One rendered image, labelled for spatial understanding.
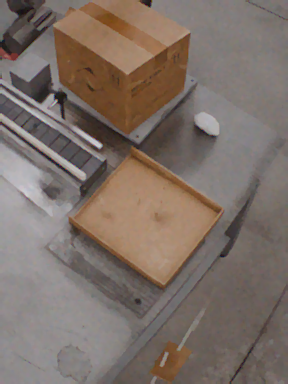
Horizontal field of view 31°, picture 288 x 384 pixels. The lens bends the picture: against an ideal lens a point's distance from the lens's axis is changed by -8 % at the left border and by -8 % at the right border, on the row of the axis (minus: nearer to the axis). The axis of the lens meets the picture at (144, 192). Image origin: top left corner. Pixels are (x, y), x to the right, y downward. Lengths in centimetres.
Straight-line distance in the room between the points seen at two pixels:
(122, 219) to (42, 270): 25
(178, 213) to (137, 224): 11
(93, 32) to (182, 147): 42
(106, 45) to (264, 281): 131
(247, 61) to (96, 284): 188
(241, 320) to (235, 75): 131
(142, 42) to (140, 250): 53
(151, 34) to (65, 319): 76
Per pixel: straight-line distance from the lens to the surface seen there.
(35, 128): 153
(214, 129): 155
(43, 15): 119
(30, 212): 145
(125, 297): 134
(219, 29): 311
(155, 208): 143
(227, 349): 219
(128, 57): 135
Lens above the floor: 211
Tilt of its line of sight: 62 degrees down
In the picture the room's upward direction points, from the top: 3 degrees clockwise
